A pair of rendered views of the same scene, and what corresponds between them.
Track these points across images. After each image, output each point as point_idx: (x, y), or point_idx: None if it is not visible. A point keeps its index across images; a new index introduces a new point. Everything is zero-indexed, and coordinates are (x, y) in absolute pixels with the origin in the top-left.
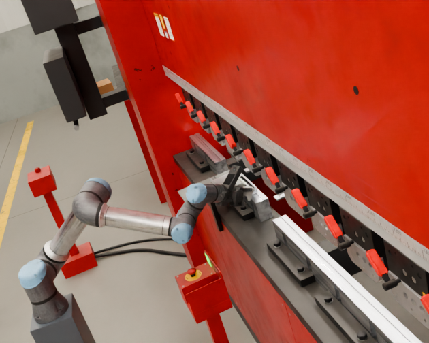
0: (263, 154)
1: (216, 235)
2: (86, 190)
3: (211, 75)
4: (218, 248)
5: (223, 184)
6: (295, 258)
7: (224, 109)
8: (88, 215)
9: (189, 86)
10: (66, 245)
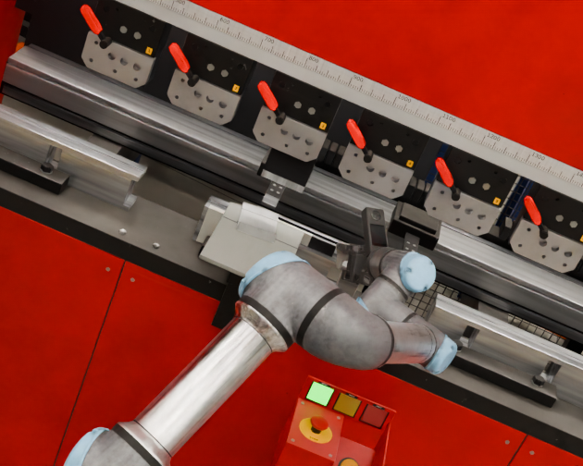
0: (573, 210)
1: (114, 337)
2: (338, 289)
3: (435, 43)
4: (64, 363)
5: (371, 245)
6: (505, 365)
7: (430, 110)
8: (382, 348)
9: (201, 13)
10: (200, 427)
